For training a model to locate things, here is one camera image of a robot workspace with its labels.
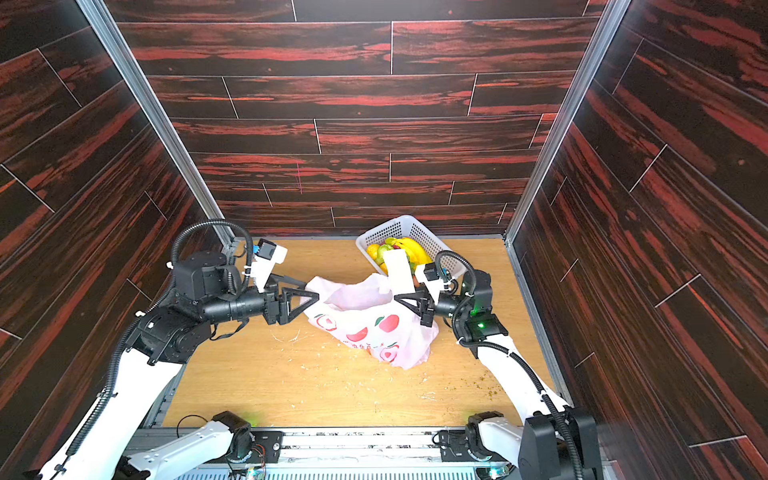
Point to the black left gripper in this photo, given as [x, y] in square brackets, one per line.
[283, 306]

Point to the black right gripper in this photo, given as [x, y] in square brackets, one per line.
[427, 307]

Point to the pink plastic bag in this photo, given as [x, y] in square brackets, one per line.
[365, 316]

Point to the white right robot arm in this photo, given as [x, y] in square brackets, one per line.
[556, 440]

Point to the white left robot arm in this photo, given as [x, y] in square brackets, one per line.
[207, 290]

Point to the yellow fake banana bunch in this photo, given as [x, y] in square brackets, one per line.
[416, 254]

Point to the light green fake fruit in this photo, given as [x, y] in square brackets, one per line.
[381, 250]

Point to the small yellow fake fruit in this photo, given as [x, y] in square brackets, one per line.
[372, 251]

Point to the white perforated plastic basket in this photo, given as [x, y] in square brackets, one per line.
[397, 228]

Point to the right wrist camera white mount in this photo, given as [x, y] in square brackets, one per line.
[432, 277]

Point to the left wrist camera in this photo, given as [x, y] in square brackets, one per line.
[266, 255]

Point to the metal base rail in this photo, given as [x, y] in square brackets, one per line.
[356, 453]

